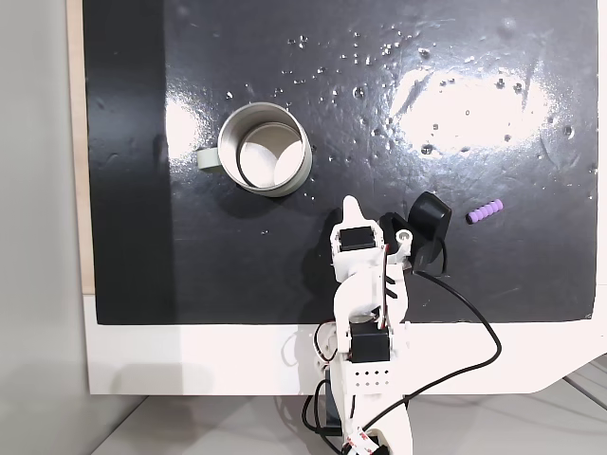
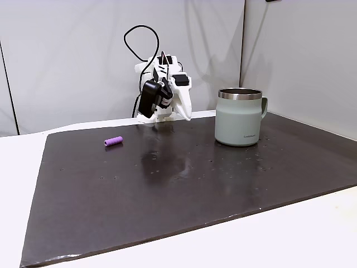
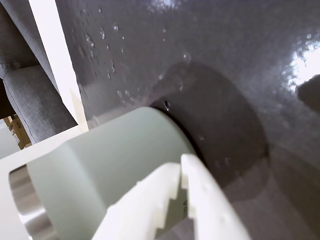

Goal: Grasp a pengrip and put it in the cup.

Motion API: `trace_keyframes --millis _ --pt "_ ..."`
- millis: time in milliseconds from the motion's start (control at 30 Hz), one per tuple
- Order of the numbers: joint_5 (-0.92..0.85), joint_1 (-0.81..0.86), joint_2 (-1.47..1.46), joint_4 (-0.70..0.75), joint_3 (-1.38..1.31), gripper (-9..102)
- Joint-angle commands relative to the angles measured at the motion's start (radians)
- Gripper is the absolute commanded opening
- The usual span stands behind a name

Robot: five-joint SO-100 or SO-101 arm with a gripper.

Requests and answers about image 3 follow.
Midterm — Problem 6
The grey fabric sofa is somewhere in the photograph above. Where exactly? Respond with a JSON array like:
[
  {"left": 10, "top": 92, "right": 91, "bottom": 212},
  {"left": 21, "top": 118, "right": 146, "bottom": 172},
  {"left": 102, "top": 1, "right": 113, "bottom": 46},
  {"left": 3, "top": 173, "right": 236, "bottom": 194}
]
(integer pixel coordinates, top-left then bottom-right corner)
[{"left": 0, "top": 0, "right": 79, "bottom": 146}]

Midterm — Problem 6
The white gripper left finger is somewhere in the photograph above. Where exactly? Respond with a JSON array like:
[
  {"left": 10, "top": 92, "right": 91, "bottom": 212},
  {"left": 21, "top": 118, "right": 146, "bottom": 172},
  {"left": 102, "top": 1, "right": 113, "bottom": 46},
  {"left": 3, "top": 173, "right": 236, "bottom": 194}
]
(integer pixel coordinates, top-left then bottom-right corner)
[{"left": 91, "top": 161, "right": 182, "bottom": 240}]

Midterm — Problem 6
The brown cardboard box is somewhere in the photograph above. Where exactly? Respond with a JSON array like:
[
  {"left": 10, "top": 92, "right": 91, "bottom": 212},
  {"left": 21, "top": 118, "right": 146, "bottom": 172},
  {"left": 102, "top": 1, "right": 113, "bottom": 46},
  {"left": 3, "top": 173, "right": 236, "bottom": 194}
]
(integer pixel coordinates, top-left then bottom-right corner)
[{"left": 3, "top": 113, "right": 33, "bottom": 150}]

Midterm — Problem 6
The pale green steel cup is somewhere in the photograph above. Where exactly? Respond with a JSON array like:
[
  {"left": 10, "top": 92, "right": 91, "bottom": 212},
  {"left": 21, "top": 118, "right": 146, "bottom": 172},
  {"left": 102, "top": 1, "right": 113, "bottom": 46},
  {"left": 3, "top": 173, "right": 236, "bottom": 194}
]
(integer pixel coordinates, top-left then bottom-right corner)
[{"left": 8, "top": 106, "right": 208, "bottom": 240}]

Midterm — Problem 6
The white furniture panel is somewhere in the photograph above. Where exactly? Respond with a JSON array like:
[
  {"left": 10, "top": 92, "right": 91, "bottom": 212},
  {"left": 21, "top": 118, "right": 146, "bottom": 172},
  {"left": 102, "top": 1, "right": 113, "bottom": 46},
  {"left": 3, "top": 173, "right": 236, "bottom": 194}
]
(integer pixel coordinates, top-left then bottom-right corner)
[{"left": 28, "top": 0, "right": 90, "bottom": 132}]

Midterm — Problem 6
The dark grey glossy mat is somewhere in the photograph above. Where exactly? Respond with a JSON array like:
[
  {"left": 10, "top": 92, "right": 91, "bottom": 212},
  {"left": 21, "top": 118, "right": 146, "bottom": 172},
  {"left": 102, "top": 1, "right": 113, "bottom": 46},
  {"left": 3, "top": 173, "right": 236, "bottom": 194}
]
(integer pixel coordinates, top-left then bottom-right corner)
[{"left": 53, "top": 0, "right": 320, "bottom": 240}]

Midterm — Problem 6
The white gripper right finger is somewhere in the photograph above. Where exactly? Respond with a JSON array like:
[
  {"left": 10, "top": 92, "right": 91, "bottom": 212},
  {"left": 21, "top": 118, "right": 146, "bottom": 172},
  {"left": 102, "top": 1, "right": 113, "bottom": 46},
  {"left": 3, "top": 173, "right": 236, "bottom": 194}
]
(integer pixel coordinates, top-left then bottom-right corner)
[{"left": 180, "top": 152, "right": 252, "bottom": 240}]

